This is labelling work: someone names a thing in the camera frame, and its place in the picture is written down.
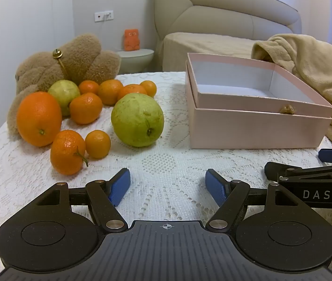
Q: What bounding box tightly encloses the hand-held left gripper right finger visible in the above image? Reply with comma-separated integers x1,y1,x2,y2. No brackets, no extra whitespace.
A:
205,168,299,232

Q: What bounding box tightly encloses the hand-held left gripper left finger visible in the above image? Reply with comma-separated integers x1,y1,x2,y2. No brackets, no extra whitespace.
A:
35,168,131,232

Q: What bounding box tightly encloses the small mandarin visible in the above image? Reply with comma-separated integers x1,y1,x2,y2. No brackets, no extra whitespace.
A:
69,92,103,125
79,80,100,95
85,130,111,159
97,79,124,106
117,84,148,101
140,80,157,98

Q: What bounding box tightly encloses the mandarin with green stem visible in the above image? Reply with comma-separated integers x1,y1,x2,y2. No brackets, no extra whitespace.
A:
50,130,89,175

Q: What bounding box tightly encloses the large green guava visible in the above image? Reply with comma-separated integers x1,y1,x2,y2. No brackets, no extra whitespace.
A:
111,93,164,148

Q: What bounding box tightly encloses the pink cardboard box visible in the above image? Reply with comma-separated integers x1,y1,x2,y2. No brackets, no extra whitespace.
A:
185,53,332,119

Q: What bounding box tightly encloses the large orange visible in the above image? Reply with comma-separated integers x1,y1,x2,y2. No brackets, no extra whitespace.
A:
16,91,63,147

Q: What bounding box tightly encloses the small green guava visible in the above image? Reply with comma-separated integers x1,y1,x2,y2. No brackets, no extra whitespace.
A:
48,80,81,117

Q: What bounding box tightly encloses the pink box lid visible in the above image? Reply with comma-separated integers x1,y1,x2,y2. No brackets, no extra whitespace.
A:
185,61,332,150

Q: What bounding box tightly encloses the white lace tablecloth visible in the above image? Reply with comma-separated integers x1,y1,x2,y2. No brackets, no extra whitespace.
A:
0,72,332,273

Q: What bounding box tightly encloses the beige fleece blanket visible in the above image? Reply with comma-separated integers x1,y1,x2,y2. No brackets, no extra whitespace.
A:
251,33,332,150

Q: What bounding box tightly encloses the white round side table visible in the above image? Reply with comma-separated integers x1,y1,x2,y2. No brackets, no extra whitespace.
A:
116,48,155,75

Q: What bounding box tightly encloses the brown plush toy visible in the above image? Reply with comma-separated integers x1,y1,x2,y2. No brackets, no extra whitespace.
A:
7,33,121,135

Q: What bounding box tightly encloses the orange owl figurine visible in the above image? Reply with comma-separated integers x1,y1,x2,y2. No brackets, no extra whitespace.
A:
124,29,140,51

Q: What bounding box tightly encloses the beige sofa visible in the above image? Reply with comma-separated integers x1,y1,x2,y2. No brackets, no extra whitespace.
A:
153,0,302,49

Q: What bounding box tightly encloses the gold bell on cord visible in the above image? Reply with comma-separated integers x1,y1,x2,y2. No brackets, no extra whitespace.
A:
52,49,75,81

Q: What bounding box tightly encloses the white wall socket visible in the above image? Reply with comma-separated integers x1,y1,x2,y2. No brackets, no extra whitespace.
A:
94,11,114,22

